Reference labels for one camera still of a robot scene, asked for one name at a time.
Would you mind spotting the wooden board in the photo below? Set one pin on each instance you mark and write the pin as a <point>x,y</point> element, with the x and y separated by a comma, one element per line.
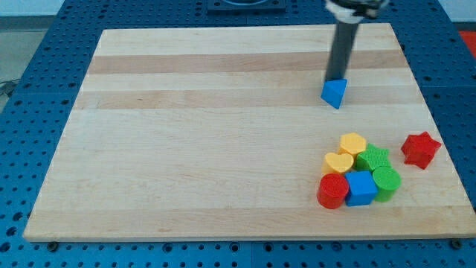
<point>220,134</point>

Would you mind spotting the yellow heart block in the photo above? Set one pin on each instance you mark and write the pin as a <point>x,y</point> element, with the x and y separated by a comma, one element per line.
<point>337,163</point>

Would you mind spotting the yellow hexagon block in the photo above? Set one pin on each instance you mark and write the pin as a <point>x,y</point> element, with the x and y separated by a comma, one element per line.
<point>352,143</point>

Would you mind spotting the blue cube block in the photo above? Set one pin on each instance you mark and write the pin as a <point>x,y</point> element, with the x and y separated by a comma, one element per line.
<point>362,190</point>

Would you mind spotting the green cylinder block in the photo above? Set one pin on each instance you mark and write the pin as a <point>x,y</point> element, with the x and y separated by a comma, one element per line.
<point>387,181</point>

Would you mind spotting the blue triangle block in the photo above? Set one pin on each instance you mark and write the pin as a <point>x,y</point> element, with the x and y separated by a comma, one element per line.
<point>333,92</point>

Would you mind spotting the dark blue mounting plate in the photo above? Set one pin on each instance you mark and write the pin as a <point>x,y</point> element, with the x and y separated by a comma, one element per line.
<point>247,6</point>

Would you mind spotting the red cylinder block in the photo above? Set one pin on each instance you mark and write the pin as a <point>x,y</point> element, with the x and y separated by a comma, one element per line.
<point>332,190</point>

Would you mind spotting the white and black end effector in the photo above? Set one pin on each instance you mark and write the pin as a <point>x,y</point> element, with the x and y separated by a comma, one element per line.
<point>356,9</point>

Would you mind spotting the green star block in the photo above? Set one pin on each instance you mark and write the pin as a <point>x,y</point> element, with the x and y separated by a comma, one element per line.
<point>371,158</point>

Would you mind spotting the red star block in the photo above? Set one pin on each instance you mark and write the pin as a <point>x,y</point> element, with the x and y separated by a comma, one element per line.
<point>420,149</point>

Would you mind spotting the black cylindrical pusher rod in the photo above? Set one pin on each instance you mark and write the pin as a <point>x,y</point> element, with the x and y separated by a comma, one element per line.
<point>341,50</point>

